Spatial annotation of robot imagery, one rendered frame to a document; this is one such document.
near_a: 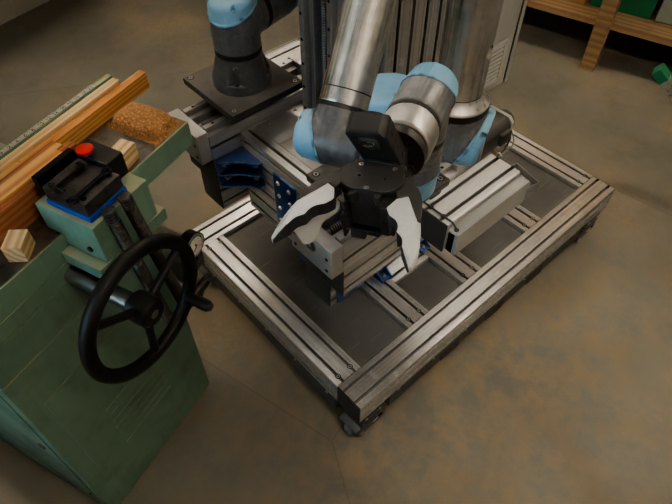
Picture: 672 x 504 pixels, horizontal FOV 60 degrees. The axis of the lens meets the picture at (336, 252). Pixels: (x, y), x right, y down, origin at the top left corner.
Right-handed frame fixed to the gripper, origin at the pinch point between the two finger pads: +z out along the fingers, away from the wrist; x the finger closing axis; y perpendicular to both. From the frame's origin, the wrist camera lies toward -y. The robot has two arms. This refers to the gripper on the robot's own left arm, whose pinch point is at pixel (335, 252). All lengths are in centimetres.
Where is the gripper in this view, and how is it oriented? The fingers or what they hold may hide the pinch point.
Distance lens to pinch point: 58.7
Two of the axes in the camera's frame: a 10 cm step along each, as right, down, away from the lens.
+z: -3.8, 7.1, -6.0
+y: 1.3, 6.8, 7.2
